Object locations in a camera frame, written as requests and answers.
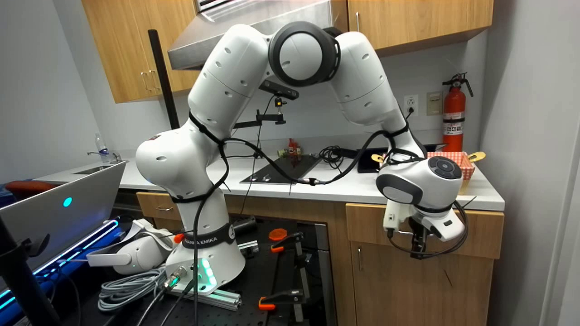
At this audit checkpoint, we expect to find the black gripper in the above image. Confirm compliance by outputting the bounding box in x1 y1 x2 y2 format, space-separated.
408 218 433 261

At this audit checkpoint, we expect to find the small wooden drawer front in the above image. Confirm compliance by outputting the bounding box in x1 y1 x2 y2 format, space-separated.
134 191 185 223

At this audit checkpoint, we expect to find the wooden cabinet door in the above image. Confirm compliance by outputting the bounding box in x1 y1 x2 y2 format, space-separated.
348 241 499 326

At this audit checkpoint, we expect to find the orange black bar clamp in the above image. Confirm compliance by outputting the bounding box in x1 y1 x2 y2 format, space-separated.
256 288 307 314
267 227 312 258

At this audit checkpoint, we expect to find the red fire extinguisher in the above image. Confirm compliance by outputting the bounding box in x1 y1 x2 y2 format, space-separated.
441 71 477 154

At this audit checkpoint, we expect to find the black breadboard robot table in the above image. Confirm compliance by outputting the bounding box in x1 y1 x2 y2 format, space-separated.
102 216 336 326

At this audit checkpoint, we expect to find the black cooktop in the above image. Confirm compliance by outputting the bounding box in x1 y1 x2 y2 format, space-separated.
240 153 330 185

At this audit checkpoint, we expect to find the small red object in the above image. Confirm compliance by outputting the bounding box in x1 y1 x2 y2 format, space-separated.
287 138 305 163

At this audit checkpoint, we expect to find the white green lit bar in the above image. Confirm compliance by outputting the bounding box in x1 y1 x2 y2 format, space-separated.
171 265 245 312

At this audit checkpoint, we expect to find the white VR headset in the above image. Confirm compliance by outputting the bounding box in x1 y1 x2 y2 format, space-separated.
85 218 178 278

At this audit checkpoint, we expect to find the steel range hood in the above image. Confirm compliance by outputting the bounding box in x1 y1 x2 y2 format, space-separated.
167 0 341 73

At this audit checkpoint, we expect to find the grey laptop glowing logo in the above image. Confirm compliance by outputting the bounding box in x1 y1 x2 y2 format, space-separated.
0 158 129 263

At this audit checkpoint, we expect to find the black tripod stand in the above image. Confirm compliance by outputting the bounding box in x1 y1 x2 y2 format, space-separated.
0 216 66 326

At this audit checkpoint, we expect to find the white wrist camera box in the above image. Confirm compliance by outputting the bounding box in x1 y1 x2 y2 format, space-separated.
430 212 468 245

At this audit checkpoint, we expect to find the wooden base cabinet frame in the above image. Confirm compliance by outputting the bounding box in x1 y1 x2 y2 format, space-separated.
325 202 356 326

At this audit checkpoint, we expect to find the white wall outlet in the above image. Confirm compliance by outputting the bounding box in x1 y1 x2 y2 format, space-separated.
403 93 421 118

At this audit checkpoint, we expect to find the beige wall switch plate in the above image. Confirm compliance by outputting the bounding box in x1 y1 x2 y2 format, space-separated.
424 89 444 118

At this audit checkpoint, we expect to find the black stereo camera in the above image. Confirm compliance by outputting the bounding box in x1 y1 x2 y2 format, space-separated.
258 80 301 104

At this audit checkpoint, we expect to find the wooden wall cabinet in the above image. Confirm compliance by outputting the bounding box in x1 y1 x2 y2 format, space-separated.
345 0 497 53
82 0 201 106

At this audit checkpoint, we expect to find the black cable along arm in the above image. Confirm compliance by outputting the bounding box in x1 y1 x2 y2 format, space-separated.
187 106 472 261

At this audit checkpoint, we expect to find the grey coiled cable bundle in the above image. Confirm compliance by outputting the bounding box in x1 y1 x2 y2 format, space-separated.
95 269 169 316

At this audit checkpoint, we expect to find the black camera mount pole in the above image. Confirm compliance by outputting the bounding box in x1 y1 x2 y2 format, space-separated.
147 28 182 131

